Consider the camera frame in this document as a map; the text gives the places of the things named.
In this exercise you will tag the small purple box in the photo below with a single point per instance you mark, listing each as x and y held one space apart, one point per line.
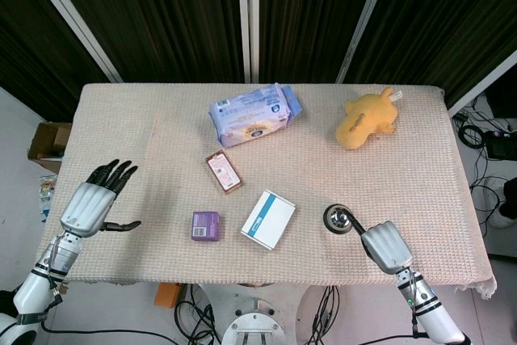
206 225

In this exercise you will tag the yellow plush toy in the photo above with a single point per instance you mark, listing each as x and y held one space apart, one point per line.
363 120

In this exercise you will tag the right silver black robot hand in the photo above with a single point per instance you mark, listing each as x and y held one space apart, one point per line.
385 246

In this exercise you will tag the brown cardboard box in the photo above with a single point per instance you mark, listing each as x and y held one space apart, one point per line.
50 139

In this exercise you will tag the beige waffle tablecloth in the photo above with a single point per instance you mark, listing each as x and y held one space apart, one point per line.
169 139

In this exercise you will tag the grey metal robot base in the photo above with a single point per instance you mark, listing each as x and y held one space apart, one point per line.
252 326

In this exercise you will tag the brown snack bar packet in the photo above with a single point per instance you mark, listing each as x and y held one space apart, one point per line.
224 171

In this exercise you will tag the purple wet wipes pack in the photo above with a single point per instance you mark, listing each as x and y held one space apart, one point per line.
252 114

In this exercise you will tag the black power adapter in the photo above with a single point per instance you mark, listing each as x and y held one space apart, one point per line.
501 146

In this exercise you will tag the colourful snack packets on floor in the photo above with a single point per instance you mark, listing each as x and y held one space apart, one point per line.
46 195

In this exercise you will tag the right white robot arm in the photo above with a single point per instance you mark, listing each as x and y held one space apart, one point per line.
428 308

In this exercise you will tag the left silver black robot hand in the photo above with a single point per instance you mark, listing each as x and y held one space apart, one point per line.
85 209

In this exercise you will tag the orange object under table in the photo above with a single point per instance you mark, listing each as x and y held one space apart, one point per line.
167 294

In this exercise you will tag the black silver call bell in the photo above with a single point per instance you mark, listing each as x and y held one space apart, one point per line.
336 219

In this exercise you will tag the black pleated partition screen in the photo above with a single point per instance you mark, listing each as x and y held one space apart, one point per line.
28 46
307 18
161 18
444 18

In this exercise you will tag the white box with blue stripe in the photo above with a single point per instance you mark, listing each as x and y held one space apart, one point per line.
268 220

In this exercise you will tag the white black rounded object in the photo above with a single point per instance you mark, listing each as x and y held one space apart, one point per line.
494 199

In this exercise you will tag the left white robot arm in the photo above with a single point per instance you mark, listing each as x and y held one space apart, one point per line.
36 284

